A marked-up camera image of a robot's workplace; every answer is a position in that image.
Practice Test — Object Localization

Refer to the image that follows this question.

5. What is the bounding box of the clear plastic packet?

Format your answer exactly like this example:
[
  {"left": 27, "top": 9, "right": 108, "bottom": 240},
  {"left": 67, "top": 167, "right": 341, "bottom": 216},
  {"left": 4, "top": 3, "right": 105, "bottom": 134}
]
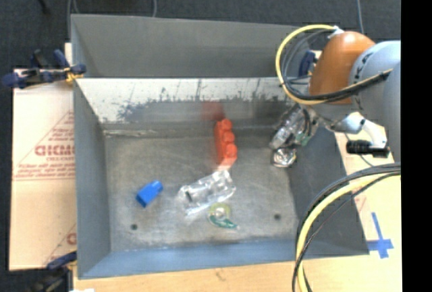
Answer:
[{"left": 176, "top": 169, "right": 237, "bottom": 217}]

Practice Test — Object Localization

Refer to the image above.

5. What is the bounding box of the blue block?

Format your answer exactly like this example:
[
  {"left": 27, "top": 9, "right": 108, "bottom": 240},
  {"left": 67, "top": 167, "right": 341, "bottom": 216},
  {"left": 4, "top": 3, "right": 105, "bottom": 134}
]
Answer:
[{"left": 135, "top": 179, "right": 164, "bottom": 208}]

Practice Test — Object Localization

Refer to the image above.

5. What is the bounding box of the grey metal bin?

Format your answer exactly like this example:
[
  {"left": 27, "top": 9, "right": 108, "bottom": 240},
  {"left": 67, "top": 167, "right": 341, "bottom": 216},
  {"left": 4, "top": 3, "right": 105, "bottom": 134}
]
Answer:
[{"left": 70, "top": 13, "right": 369, "bottom": 280}]

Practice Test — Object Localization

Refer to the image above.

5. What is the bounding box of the green and yellow ring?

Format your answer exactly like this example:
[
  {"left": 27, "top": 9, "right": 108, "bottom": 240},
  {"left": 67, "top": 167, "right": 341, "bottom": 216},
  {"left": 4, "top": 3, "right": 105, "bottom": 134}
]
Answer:
[{"left": 207, "top": 202, "right": 239, "bottom": 231}]

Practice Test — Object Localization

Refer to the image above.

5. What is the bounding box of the black cylinder on white bracket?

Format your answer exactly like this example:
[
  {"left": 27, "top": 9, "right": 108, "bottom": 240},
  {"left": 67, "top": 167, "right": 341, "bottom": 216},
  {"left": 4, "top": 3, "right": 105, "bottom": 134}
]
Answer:
[{"left": 333, "top": 112, "right": 390, "bottom": 158}]

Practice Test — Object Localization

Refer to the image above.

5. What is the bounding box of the orange-red toy block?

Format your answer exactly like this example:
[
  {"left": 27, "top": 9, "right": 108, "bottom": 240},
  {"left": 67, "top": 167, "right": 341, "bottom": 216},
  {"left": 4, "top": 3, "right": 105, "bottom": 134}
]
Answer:
[{"left": 213, "top": 117, "right": 238, "bottom": 171}]

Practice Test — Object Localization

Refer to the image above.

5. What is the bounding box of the brown cardboard board red print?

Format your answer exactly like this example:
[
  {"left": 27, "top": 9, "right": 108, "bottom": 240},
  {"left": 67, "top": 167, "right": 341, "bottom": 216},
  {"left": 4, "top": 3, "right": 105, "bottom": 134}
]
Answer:
[{"left": 7, "top": 77, "right": 79, "bottom": 272}]

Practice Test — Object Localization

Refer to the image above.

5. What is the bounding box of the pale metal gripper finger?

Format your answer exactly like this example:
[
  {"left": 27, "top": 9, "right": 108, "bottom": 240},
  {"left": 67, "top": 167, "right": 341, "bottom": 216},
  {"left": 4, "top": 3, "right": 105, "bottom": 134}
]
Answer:
[
  {"left": 269, "top": 126, "right": 293, "bottom": 150},
  {"left": 272, "top": 148, "right": 298, "bottom": 169}
]

